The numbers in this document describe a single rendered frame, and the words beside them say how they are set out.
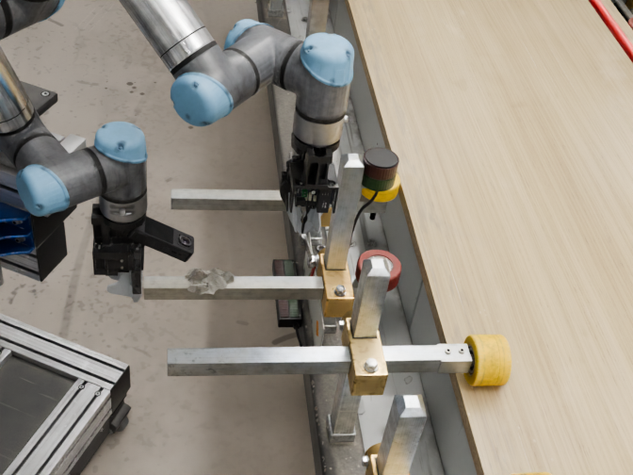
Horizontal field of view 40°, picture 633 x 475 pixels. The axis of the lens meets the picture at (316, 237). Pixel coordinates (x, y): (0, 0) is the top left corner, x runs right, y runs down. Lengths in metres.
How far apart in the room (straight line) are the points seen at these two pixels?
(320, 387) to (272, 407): 0.85
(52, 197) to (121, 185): 0.11
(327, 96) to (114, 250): 0.46
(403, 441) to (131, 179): 0.57
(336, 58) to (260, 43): 0.12
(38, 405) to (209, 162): 1.32
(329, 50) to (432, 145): 0.70
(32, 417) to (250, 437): 0.57
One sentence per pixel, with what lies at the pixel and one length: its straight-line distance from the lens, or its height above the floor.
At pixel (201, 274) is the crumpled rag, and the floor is 0.87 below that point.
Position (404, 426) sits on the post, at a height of 1.09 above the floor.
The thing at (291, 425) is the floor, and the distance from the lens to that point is 2.42.
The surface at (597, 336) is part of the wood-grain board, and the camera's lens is 1.58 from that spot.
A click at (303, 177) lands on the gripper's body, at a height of 1.15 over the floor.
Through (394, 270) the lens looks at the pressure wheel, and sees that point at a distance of 1.55.
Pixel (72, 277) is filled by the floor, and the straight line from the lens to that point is 2.79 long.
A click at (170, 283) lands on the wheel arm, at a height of 0.86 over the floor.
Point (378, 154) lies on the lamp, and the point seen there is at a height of 1.11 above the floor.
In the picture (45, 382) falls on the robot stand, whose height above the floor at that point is 0.21.
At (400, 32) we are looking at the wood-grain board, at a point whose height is 0.90.
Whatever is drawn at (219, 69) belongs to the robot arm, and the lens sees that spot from 1.19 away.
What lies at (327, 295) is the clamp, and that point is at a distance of 1.54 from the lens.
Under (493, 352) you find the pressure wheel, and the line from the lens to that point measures 1.37.
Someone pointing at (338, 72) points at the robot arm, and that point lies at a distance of 1.22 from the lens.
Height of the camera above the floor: 1.97
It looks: 42 degrees down
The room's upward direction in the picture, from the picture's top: 9 degrees clockwise
